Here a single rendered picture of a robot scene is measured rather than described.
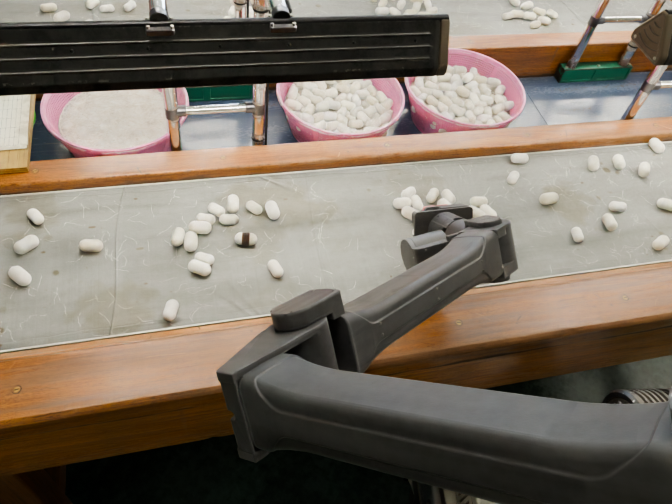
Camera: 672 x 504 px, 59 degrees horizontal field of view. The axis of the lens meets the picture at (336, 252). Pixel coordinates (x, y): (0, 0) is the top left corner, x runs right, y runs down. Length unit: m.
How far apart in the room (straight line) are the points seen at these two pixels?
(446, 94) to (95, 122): 0.73
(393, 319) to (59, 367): 0.48
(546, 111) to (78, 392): 1.18
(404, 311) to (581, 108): 1.07
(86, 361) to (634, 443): 0.72
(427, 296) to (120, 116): 0.79
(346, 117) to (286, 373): 0.88
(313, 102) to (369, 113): 0.12
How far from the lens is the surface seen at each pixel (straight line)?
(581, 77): 1.69
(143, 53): 0.80
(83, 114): 1.28
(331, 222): 1.05
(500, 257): 0.80
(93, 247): 1.01
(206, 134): 1.29
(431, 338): 0.92
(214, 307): 0.94
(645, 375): 2.07
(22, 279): 1.00
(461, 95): 1.40
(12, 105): 1.25
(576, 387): 1.93
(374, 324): 0.58
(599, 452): 0.32
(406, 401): 0.38
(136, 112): 1.26
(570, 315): 1.03
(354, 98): 1.30
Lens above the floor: 1.54
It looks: 52 degrees down
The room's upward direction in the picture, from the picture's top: 11 degrees clockwise
